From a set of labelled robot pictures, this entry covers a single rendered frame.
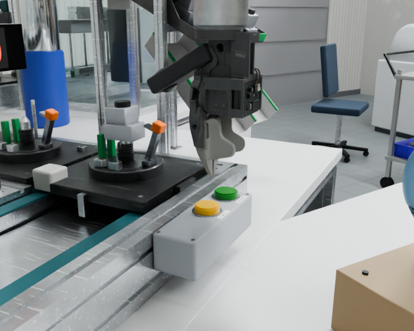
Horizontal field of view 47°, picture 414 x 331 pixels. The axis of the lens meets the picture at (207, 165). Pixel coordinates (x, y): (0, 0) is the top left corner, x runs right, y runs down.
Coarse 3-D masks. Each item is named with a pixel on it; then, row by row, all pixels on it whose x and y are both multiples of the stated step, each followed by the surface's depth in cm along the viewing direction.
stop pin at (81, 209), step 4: (80, 196) 80; (84, 196) 80; (80, 200) 80; (84, 200) 80; (80, 204) 80; (84, 204) 80; (80, 208) 81; (84, 208) 80; (88, 208) 81; (80, 212) 81; (84, 212) 80; (88, 212) 81; (80, 216) 81; (84, 216) 81
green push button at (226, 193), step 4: (216, 188) 81; (220, 188) 81; (224, 188) 81; (228, 188) 81; (232, 188) 81; (216, 192) 80; (220, 192) 79; (224, 192) 79; (228, 192) 79; (232, 192) 79; (236, 192) 80; (216, 196) 79; (220, 196) 79; (224, 196) 79; (228, 196) 79; (232, 196) 79; (236, 196) 80
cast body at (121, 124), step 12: (108, 108) 86; (120, 108) 85; (132, 108) 87; (108, 120) 87; (120, 120) 86; (132, 120) 87; (108, 132) 88; (120, 132) 86; (132, 132) 85; (144, 132) 89
